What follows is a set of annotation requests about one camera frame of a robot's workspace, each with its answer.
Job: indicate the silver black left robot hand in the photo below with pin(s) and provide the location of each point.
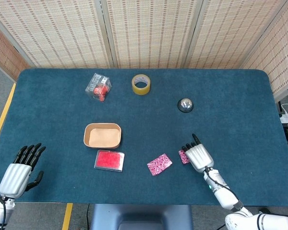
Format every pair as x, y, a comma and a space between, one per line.
14, 179

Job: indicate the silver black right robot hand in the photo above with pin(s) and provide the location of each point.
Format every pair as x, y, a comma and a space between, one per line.
199, 158

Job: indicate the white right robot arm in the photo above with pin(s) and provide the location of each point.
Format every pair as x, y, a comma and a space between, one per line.
224, 197

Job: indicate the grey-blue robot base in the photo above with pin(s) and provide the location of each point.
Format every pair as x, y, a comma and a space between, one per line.
141, 215

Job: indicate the blue felt table cover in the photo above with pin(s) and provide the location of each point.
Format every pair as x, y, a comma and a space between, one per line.
206, 124

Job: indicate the silver desk bell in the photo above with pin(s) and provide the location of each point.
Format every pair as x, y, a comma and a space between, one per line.
185, 104

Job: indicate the yellow floor tape strip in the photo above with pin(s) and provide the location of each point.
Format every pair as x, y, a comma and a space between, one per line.
4, 110
67, 216

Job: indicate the yellow packing tape roll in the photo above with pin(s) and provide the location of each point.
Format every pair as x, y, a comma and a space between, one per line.
140, 91

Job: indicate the red ink pad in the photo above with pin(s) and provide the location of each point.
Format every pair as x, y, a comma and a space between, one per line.
109, 160

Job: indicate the brown kraft paper box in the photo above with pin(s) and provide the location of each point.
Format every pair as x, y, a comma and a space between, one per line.
102, 136

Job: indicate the woven bamboo screen panel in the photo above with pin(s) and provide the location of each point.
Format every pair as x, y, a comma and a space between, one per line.
2, 55
228, 33
280, 60
153, 33
57, 33

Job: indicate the clear box of red pieces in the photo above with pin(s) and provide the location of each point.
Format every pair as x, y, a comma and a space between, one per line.
96, 83

